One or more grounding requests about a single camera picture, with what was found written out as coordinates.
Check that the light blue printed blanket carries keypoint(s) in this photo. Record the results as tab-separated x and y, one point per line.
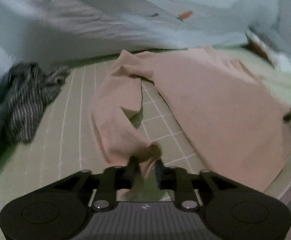
135	12

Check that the plaid shirt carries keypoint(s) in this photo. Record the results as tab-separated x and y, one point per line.
25	105

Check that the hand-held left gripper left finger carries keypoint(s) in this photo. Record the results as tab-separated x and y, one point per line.
133	167

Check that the white brown cloth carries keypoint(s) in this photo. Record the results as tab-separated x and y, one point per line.
263	47

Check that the pink garment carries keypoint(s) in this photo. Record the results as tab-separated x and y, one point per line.
210	100

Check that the green grid mat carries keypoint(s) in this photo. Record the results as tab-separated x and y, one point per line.
68	142

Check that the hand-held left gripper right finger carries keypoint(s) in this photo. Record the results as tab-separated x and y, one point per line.
159	168

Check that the grey striped garment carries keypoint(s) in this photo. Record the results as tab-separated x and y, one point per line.
56	76

